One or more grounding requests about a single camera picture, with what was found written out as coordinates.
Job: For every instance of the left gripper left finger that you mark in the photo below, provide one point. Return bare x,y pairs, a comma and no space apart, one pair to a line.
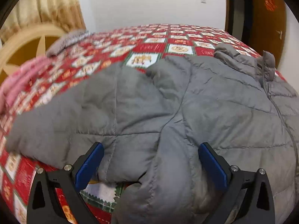
43,204

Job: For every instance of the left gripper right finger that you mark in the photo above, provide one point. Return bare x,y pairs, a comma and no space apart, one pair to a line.
257,205

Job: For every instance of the grey puffer jacket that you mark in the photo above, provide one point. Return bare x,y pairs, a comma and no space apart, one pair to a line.
151,124

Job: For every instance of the pink folded blanket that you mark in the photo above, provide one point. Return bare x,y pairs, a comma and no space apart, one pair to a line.
16,82

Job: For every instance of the beige wooden headboard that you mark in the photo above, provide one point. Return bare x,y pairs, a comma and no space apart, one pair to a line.
27,44

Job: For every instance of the grey pillow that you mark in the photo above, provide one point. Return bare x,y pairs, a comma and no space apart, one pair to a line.
67,40

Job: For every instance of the brown wooden door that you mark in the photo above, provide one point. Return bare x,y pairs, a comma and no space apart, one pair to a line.
265,24

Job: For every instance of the red patterned bedspread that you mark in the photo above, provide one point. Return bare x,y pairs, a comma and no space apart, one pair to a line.
138,47

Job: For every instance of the yellow curtain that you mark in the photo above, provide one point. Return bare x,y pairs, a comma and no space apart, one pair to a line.
65,14

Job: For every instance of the red paper door decoration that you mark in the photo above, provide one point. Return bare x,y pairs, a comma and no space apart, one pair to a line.
270,5

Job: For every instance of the metal door handle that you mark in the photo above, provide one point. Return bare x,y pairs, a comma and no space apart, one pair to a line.
280,32

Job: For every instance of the dark wooden door frame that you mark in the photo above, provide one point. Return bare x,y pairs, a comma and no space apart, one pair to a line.
239,19

